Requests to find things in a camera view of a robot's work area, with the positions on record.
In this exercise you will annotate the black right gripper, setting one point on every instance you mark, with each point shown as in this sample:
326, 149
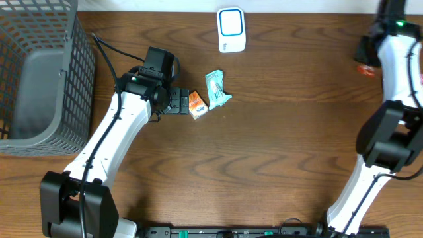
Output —
360, 53

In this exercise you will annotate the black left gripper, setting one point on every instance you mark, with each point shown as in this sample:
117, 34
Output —
180, 100

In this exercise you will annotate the orange snack packet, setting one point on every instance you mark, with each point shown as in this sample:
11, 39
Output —
197, 107

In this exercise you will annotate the teal snack packet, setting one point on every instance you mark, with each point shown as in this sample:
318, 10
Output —
216, 93

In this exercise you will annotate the red-brown candy bar wrapper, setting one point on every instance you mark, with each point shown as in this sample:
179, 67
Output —
366, 70

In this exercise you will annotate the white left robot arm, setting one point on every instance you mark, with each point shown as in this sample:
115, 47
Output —
78, 201

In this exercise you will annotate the white barcode scanner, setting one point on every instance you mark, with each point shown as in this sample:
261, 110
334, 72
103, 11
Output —
231, 30

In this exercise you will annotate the grey plastic mesh basket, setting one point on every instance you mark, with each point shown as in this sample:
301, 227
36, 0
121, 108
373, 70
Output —
47, 78

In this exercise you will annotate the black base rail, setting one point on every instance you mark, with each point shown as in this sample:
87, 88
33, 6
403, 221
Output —
295, 231

